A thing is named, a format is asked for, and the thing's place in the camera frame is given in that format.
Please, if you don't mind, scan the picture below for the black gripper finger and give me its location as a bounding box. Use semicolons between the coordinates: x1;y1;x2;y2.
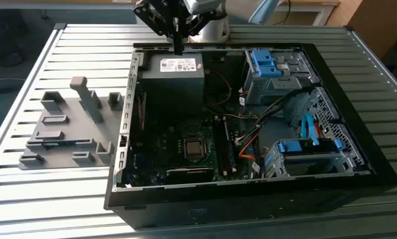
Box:
178;14;214;55
133;0;180;55

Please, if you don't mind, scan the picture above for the black RAM slot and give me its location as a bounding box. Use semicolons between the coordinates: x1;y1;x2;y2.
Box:
213;116;226;175

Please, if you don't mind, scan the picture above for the grey power supply unit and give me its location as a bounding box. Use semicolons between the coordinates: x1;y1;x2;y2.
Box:
138;52;206;119

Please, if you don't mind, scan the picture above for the blue drive bay latch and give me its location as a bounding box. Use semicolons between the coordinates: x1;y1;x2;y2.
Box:
250;49;282;78

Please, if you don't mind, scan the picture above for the CPU socket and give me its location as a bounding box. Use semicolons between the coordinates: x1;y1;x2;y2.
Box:
181;135;209;163

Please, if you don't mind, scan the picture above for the black mesh waste bin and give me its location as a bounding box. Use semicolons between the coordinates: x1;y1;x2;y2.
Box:
0;9;29;68

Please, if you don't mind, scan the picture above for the grey parts rack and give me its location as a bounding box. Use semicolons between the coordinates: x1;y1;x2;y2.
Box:
17;76;125;171

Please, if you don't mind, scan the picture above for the silver CPU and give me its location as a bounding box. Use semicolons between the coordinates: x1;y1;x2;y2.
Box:
186;140;204;157

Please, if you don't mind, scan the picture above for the wooden cabinet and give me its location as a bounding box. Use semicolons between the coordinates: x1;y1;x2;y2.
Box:
324;0;397;59

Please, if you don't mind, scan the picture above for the green motherboard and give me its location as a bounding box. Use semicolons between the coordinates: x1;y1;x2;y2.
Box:
128;113;252;187

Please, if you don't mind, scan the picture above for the blue disk carrier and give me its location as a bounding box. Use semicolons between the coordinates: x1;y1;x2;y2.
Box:
277;139;344;154

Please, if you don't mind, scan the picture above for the black graphics card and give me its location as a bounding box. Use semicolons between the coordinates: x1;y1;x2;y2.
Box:
165;166;216;185

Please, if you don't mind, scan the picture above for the grey disk bay cage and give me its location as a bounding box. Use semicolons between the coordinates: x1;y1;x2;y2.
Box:
262;138;372;179

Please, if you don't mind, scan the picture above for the black open PC case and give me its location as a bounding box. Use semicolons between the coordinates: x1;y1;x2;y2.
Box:
104;42;397;229

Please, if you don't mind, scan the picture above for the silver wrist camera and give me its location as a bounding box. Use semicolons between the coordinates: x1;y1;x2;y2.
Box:
181;0;221;14

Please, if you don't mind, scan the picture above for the yellow wire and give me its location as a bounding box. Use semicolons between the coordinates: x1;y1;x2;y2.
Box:
204;70;233;107

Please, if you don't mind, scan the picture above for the red wire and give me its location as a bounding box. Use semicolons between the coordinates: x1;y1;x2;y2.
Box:
136;95;145;140

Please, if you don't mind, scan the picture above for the black wire bundle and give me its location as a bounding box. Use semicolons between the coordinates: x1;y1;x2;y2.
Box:
234;86;318;146

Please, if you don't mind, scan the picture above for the blue data wire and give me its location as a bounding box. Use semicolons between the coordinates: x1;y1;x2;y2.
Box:
300;113;321;146

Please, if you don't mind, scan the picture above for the orange wire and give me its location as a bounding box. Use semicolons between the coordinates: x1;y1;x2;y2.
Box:
237;134;261;160

